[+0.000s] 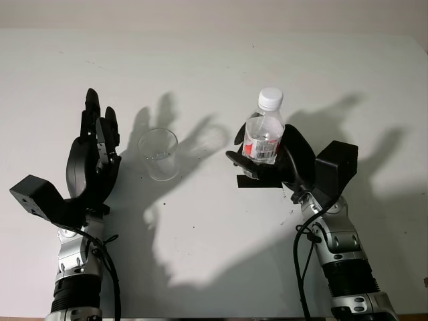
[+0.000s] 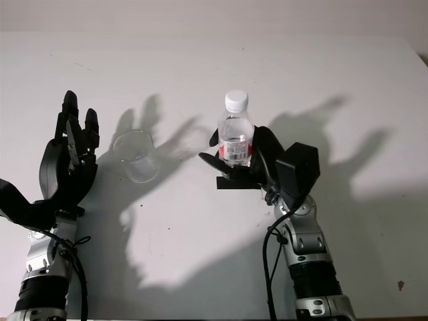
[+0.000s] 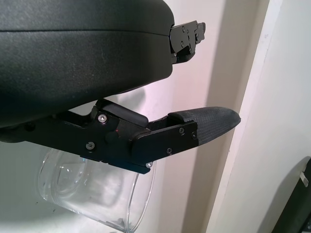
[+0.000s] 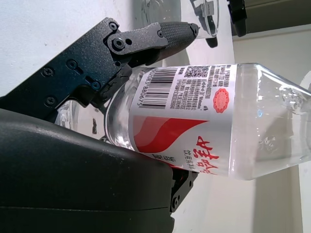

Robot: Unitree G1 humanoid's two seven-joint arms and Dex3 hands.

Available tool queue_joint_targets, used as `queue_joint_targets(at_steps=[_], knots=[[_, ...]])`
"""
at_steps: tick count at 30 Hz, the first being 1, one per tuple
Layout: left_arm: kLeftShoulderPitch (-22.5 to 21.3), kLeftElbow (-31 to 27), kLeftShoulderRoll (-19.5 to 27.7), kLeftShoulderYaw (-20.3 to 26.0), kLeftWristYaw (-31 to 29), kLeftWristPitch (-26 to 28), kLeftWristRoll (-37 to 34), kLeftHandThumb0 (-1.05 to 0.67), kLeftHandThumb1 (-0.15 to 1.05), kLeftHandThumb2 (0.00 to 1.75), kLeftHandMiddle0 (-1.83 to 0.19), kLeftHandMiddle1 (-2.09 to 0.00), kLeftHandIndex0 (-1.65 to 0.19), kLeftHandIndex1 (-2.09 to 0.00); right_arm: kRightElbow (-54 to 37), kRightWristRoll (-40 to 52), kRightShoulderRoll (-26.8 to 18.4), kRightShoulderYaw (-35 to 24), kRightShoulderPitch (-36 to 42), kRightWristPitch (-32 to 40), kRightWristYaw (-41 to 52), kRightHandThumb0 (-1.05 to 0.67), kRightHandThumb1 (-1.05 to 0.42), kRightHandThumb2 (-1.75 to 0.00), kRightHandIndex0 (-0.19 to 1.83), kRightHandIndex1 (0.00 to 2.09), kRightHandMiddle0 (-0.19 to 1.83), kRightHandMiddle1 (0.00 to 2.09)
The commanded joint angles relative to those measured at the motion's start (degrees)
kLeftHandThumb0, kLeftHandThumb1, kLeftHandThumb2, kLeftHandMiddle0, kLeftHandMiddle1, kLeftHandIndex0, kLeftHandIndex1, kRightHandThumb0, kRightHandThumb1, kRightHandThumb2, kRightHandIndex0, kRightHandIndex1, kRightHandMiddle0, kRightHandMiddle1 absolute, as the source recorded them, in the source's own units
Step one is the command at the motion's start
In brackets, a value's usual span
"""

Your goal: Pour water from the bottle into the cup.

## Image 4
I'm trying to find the clear plastic cup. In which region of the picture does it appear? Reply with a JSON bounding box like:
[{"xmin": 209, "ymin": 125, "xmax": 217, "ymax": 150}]
[{"xmin": 139, "ymin": 0, "xmax": 221, "ymax": 40}]

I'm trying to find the clear water bottle white cap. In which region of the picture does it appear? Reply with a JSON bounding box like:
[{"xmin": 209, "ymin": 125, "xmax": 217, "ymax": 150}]
[{"xmin": 54, "ymin": 62, "xmax": 311, "ymax": 182}]

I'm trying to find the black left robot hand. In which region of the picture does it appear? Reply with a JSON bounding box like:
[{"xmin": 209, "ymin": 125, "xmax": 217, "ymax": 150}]
[{"xmin": 190, "ymin": 0, "xmax": 248, "ymax": 49}]

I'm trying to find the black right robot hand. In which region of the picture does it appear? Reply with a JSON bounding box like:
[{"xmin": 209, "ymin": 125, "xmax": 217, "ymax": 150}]
[{"xmin": 0, "ymin": 17, "xmax": 200, "ymax": 233}]

